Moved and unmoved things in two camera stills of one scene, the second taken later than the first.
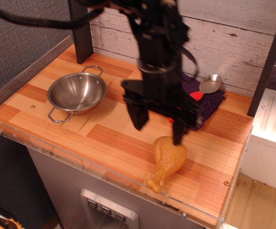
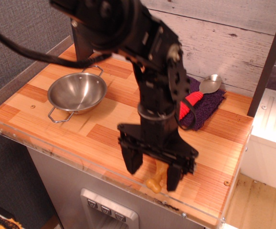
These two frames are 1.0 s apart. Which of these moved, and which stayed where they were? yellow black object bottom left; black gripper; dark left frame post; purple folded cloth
Moved: black gripper
Stayed: dark left frame post; purple folded cloth; yellow black object bottom left
